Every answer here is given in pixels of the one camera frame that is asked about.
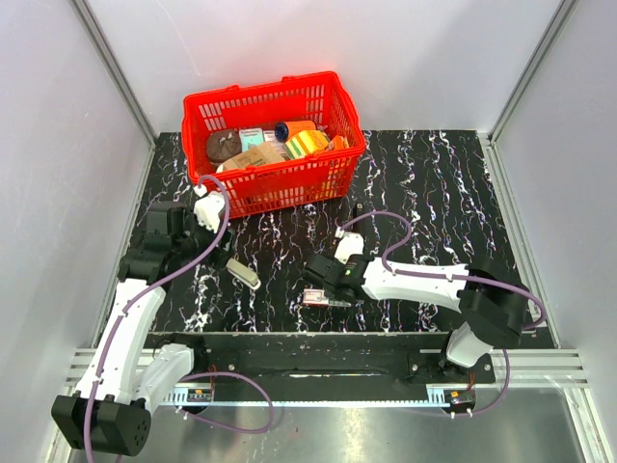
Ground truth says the beige and white stapler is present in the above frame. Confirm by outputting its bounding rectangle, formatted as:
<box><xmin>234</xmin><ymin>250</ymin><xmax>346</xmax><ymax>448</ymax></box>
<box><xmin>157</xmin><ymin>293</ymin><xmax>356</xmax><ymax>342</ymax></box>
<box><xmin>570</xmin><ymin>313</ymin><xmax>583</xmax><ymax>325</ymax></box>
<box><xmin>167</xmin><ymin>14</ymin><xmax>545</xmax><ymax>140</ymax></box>
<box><xmin>226</xmin><ymin>259</ymin><xmax>261</xmax><ymax>290</ymax></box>

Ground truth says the red white staple box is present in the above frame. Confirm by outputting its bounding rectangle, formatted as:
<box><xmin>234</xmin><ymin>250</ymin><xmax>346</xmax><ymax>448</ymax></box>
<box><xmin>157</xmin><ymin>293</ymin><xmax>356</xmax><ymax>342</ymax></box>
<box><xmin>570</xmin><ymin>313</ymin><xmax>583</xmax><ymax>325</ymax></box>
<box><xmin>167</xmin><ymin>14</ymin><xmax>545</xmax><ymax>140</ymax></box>
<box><xmin>303</xmin><ymin>288</ymin><xmax>351</xmax><ymax>308</ymax></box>

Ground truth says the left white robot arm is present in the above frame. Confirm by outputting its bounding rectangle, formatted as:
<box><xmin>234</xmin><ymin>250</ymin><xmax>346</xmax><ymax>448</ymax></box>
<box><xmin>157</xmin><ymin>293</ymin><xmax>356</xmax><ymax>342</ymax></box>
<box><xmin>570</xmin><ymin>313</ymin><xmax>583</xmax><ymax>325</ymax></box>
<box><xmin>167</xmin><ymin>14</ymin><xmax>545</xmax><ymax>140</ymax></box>
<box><xmin>51</xmin><ymin>191</ymin><xmax>232</xmax><ymax>457</ymax></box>

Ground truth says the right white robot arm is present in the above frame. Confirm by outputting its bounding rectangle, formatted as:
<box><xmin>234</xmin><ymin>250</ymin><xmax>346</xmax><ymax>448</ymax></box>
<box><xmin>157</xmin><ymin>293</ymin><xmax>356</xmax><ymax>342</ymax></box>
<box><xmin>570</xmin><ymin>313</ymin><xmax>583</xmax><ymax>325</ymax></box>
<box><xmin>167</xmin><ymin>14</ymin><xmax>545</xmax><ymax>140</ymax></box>
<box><xmin>303</xmin><ymin>232</ymin><xmax>527</xmax><ymax>382</ymax></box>

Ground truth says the brown round bun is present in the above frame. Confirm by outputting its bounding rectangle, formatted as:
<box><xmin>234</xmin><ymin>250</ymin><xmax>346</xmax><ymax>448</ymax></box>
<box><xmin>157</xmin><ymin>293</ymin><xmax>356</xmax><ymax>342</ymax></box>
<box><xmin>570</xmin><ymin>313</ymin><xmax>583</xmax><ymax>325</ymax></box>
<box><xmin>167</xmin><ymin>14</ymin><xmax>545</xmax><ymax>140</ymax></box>
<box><xmin>206</xmin><ymin>129</ymin><xmax>242</xmax><ymax>164</ymax></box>

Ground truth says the brown cardboard box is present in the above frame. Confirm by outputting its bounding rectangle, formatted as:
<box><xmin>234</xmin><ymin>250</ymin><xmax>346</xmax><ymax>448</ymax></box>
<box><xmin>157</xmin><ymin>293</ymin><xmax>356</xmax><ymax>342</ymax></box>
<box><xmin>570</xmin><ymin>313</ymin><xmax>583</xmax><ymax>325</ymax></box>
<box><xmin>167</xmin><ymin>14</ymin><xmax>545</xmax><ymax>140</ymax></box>
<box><xmin>221</xmin><ymin>142</ymin><xmax>285</xmax><ymax>172</ymax></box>

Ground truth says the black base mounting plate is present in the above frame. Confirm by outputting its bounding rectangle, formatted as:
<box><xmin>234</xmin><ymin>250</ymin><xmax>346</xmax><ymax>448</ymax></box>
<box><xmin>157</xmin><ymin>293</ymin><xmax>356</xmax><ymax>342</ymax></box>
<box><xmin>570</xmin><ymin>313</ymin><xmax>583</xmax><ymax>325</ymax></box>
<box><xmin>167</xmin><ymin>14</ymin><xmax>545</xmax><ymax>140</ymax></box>
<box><xmin>146</xmin><ymin>333</ymin><xmax>491</xmax><ymax>383</ymax></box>

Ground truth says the teal white small box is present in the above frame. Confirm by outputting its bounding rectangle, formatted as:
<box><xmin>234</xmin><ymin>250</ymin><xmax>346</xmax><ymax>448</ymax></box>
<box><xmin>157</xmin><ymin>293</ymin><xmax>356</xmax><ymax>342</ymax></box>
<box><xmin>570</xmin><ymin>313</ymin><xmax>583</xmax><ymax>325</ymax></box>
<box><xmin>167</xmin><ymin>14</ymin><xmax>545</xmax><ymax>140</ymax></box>
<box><xmin>238</xmin><ymin>127</ymin><xmax>265</xmax><ymax>151</ymax></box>

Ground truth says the red plastic shopping basket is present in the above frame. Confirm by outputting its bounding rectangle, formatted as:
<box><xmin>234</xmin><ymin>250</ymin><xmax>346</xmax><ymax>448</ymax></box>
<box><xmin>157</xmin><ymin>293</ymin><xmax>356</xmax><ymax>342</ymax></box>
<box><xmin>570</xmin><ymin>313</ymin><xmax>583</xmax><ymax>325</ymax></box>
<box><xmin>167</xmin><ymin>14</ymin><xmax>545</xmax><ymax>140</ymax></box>
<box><xmin>181</xmin><ymin>71</ymin><xmax>366</xmax><ymax>218</ymax></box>

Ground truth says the orange tube blue cap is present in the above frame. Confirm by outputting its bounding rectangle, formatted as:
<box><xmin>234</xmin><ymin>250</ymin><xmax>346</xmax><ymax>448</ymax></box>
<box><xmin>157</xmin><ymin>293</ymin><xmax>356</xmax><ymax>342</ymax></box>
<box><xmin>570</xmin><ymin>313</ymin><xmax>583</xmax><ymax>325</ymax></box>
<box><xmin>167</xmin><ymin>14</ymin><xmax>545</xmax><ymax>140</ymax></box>
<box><xmin>274</xmin><ymin>120</ymin><xmax>316</xmax><ymax>142</ymax></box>

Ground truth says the yellow green sponge pack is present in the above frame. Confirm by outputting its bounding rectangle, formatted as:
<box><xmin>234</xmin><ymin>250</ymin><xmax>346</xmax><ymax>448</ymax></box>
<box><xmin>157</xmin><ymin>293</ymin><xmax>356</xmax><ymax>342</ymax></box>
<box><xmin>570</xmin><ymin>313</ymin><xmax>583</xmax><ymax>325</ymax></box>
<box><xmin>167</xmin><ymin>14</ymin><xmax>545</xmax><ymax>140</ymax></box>
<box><xmin>285</xmin><ymin>129</ymin><xmax>330</xmax><ymax>159</ymax></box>

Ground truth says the orange snack packet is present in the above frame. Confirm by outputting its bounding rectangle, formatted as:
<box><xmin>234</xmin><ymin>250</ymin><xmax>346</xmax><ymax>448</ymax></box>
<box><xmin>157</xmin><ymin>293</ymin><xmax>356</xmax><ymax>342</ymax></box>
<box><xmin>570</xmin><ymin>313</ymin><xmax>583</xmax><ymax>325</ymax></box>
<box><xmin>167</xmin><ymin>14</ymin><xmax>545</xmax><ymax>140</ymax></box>
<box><xmin>317</xmin><ymin>135</ymin><xmax>349</xmax><ymax>153</ymax></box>

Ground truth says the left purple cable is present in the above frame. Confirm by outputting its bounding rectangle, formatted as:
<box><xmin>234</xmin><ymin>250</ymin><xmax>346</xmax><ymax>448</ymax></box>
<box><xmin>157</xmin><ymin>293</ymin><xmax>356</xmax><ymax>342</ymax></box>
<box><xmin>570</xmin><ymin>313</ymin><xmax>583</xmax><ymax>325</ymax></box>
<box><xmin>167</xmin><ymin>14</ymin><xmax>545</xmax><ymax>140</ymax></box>
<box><xmin>82</xmin><ymin>174</ymin><xmax>277</xmax><ymax>463</ymax></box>

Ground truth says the purple cable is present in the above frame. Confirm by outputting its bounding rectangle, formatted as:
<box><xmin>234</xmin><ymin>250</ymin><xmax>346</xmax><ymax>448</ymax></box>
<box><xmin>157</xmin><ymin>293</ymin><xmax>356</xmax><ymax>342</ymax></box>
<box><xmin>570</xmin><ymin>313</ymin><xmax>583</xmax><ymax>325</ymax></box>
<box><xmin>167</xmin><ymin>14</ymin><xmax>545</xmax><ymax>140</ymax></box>
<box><xmin>339</xmin><ymin>210</ymin><xmax>549</xmax><ymax>419</ymax></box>
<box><xmin>82</xmin><ymin>174</ymin><xmax>277</xmax><ymax>463</ymax></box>

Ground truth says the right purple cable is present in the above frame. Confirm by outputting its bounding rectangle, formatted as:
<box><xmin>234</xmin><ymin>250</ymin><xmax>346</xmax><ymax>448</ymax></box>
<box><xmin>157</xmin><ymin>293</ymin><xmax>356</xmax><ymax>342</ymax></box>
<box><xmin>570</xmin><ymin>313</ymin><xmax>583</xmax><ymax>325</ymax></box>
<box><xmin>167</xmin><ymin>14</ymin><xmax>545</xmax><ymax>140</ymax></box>
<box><xmin>339</xmin><ymin>210</ymin><xmax>549</xmax><ymax>419</ymax></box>

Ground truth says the aluminium frame rail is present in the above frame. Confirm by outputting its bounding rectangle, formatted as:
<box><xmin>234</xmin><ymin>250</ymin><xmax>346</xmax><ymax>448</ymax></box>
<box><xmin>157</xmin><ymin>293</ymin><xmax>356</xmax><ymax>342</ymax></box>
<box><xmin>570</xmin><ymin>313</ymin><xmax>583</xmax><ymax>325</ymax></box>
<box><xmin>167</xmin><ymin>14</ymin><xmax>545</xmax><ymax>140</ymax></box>
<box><xmin>62</xmin><ymin>349</ymin><xmax>592</xmax><ymax>409</ymax></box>

